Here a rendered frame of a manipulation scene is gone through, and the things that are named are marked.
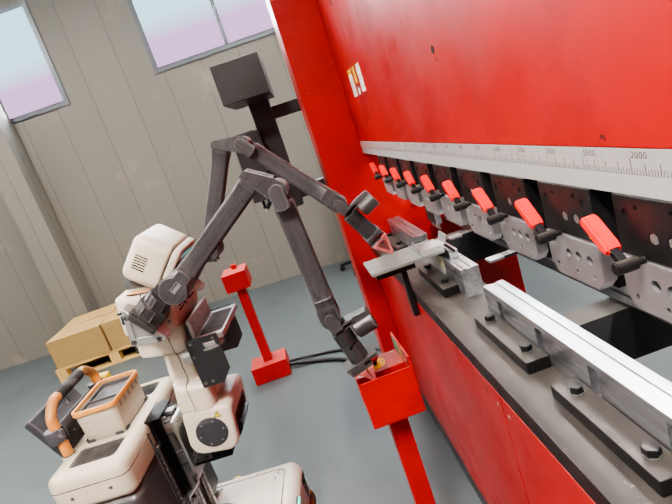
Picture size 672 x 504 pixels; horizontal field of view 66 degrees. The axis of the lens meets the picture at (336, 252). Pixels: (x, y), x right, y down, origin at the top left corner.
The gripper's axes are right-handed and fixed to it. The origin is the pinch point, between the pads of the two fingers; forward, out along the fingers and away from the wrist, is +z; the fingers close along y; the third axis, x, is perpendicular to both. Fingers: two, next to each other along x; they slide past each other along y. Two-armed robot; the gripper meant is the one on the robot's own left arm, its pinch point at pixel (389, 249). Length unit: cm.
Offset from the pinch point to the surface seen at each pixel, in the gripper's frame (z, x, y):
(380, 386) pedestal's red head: 11, 30, -44
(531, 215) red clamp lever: -16, -22, -94
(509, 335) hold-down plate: 17, -5, -63
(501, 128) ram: -27, -31, -82
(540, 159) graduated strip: -22, -29, -94
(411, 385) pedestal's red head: 18, 24, -44
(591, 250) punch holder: -10, -22, -105
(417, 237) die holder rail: 14.7, -11.1, 28.1
